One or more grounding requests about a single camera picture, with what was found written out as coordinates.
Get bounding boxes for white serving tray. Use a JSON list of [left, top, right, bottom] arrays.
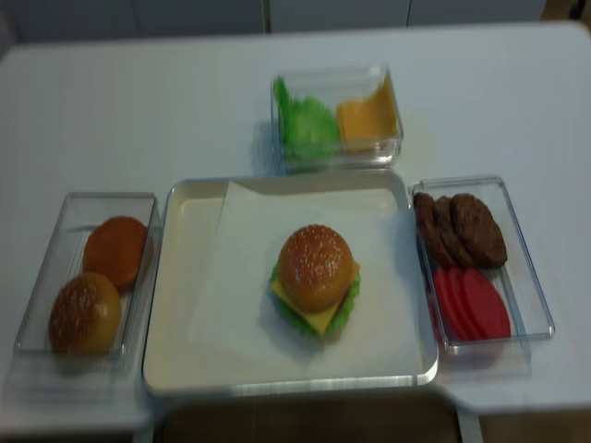
[[142, 171, 438, 396]]

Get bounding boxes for yellow cheese slice on burger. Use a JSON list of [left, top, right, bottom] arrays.
[[269, 265, 361, 338]]

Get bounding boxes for brown patty left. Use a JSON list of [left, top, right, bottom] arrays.
[[413, 193, 457, 269]]

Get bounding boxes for brown patty middle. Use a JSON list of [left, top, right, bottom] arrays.
[[434, 196, 475, 268]]

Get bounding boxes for red tomato slice left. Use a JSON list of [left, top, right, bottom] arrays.
[[434, 268, 471, 341]]

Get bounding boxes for red tomato slice middle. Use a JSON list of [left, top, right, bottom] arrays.
[[447, 267, 483, 341]]

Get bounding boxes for clear box patties and tomatoes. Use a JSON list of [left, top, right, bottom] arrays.
[[410, 175, 555, 362]]

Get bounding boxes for yellow cheese slices in box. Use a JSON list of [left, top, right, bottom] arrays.
[[336, 74, 402, 152]]

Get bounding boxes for clear box with buns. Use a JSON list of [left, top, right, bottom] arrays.
[[14, 193, 162, 365]]

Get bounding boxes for green lettuce leaves in box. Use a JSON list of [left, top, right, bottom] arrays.
[[272, 77, 340, 162]]

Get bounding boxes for brown patty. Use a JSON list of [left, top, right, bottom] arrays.
[[413, 193, 457, 269], [434, 196, 475, 268], [451, 193, 507, 269]]

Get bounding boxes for clear box lettuce and cheese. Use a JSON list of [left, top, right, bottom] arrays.
[[271, 65, 404, 174]]

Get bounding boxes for red tomato slice right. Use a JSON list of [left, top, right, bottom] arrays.
[[461, 269, 511, 340]]

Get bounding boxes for sesame bun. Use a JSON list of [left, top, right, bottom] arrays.
[[277, 224, 360, 314], [48, 272, 121, 354]]

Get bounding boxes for red tomato slice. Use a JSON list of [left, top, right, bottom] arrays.
[[434, 268, 471, 341], [461, 269, 511, 340], [447, 267, 483, 341]]

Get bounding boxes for green lettuce leaf on burger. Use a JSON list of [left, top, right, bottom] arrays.
[[271, 255, 361, 338]]

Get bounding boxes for white parchment paper sheet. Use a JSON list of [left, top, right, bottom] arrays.
[[190, 183, 422, 373]]

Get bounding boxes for flat orange bun bottom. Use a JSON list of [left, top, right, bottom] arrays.
[[82, 216, 148, 293]]

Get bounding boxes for brown patty right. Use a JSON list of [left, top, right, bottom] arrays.
[[451, 193, 507, 269]]

